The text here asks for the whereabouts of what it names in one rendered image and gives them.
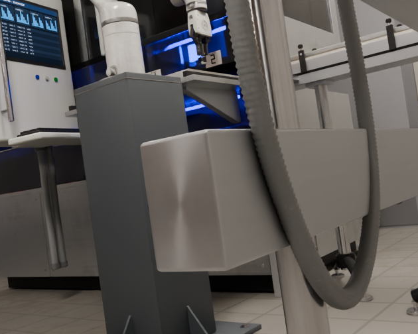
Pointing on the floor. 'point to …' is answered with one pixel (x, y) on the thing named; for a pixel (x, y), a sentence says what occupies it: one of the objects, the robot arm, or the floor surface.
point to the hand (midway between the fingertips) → (202, 50)
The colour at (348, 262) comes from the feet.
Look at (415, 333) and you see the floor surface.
